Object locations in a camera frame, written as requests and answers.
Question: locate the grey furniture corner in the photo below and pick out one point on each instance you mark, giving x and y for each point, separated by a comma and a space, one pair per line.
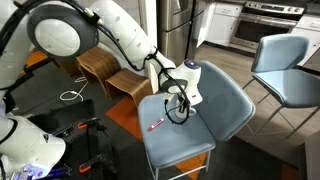
313, 156

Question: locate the bent wooden stool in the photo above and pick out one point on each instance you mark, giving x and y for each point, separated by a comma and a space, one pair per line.
68, 66
96, 68
131, 85

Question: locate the stainless steel refrigerator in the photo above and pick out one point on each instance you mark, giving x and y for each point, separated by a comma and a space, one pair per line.
175, 33

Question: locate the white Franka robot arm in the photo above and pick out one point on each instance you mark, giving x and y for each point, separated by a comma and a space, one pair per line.
116, 30

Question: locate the white kitchen cabinet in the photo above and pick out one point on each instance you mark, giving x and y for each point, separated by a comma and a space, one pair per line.
221, 23
308, 31

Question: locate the orange black clamp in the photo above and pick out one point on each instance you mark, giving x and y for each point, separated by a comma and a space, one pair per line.
90, 123
95, 163

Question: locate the black robot cart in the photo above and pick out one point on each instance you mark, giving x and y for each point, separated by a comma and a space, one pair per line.
66, 120

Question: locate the stainless steel oven range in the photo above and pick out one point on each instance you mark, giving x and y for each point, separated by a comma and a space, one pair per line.
263, 30

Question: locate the blue chair with metal legs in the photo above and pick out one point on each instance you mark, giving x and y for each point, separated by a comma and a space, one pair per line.
213, 110
283, 66

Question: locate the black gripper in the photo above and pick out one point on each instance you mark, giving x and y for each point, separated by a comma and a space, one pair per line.
182, 100

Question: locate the red marker pen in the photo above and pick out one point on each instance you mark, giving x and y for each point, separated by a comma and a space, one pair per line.
156, 124

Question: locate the black stand bar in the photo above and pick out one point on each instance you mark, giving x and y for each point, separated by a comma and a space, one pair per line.
30, 70

